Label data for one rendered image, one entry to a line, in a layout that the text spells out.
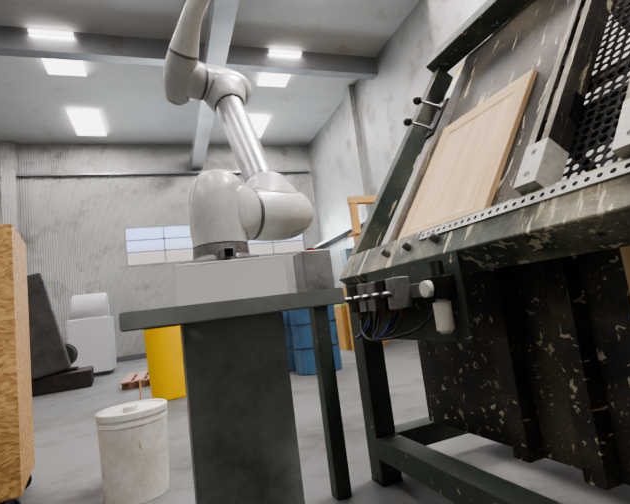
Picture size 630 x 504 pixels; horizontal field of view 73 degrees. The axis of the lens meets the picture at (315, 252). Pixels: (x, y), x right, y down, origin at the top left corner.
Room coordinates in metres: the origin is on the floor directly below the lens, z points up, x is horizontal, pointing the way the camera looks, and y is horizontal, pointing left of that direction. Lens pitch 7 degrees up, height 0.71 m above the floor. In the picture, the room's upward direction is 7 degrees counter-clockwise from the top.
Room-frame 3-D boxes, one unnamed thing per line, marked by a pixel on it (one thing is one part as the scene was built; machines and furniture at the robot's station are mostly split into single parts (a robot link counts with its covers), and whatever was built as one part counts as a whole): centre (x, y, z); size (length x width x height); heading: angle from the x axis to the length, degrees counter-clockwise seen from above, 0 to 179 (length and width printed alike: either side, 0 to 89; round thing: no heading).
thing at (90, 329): (7.82, 4.23, 0.73); 0.74 x 0.66 x 1.47; 19
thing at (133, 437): (1.99, 0.91, 0.24); 0.32 x 0.30 x 0.47; 20
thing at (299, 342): (5.12, 0.27, 0.42); 1.08 x 0.66 x 0.83; 20
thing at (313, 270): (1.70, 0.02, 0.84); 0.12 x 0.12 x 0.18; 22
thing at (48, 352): (6.29, 3.96, 0.84); 1.02 x 1.00 x 1.67; 109
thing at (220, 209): (1.19, 0.25, 1.02); 0.18 x 0.16 x 0.22; 128
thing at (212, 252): (1.17, 0.25, 0.88); 0.22 x 0.18 x 0.06; 21
